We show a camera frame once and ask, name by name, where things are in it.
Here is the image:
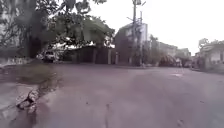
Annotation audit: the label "dark green trees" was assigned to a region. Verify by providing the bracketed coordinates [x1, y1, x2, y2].
[0, 0, 116, 59]

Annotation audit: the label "low building with roof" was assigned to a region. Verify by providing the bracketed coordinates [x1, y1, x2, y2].
[196, 41, 224, 73]

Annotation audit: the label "dark wall with posts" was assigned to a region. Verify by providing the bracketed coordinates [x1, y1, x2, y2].
[61, 46, 118, 65]

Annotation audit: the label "utility pole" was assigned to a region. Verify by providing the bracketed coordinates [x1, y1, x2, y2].
[126, 0, 148, 66]

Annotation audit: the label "concrete kerb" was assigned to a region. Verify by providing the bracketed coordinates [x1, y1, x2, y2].
[0, 82, 38, 128]

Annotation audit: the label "muddy gutter strip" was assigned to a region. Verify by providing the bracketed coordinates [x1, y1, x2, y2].
[15, 78, 61, 116]

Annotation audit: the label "white vehicle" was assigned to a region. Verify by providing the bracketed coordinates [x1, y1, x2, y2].
[42, 50, 57, 63]

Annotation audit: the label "grey asphalt road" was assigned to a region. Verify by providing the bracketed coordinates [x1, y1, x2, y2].
[0, 63, 224, 128]

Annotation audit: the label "grey building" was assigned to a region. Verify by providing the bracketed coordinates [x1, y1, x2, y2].
[158, 41, 179, 66]
[114, 22, 149, 66]

